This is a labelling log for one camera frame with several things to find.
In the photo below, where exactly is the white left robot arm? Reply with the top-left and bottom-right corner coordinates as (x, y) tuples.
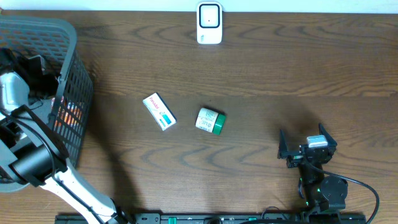
(1, 48), (136, 223)

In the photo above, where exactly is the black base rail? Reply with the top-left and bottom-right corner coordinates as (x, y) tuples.
(55, 212), (368, 224)

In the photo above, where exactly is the white jar green lid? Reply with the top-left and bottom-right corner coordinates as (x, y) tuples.
(195, 108), (226, 135)

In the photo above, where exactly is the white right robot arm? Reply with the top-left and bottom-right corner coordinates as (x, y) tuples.
(277, 124), (348, 213)

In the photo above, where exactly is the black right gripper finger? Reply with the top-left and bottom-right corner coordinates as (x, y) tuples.
(277, 129), (289, 159)
(318, 123), (337, 147)

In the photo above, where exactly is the white barcode scanner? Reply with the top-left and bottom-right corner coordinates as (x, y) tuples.
(197, 1), (223, 45)

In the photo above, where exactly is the red chocolate bar wrapper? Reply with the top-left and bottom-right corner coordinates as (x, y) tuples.
(54, 97), (85, 129)

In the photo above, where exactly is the white blue medicine box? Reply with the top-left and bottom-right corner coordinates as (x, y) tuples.
(142, 93), (177, 131)

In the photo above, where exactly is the dark grey plastic basket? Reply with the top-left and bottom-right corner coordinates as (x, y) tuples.
(1, 16), (93, 193)

